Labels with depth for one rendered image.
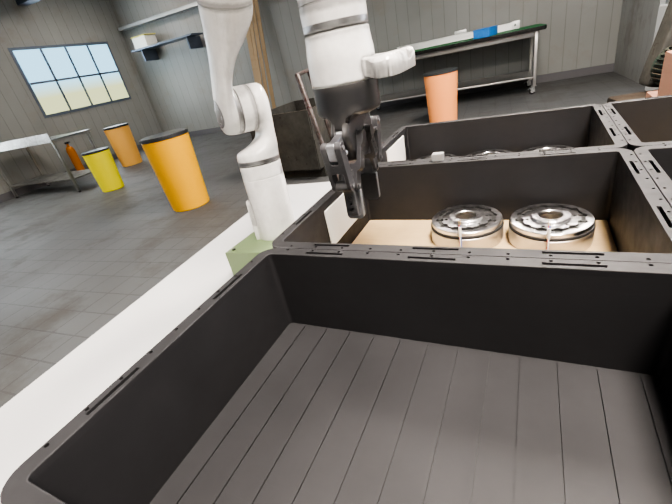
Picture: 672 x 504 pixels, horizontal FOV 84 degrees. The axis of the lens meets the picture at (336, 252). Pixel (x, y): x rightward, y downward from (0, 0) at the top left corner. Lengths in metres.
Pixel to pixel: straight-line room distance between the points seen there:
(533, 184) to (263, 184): 0.52
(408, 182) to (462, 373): 0.37
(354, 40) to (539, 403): 0.38
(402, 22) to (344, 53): 7.38
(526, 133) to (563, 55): 6.84
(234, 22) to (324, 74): 0.35
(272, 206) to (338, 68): 0.48
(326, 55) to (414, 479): 0.39
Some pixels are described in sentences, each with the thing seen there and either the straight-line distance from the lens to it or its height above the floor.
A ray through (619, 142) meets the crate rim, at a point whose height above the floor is 0.93.
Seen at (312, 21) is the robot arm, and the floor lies 1.15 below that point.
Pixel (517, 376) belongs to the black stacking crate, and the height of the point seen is 0.83.
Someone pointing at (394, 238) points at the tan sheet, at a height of 0.83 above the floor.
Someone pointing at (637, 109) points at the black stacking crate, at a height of 0.91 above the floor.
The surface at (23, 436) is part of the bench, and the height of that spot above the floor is 0.70.
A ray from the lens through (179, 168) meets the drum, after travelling 4.05.
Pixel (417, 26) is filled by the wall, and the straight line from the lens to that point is 7.76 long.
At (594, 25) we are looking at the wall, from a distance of 7.78.
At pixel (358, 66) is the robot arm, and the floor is 1.10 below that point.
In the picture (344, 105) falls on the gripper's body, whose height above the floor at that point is 1.06.
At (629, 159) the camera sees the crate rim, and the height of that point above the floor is 0.93.
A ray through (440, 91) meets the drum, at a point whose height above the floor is 0.44.
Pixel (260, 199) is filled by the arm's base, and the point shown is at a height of 0.87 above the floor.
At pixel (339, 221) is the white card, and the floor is 0.88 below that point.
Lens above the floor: 1.12
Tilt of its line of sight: 27 degrees down
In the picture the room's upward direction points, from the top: 13 degrees counter-clockwise
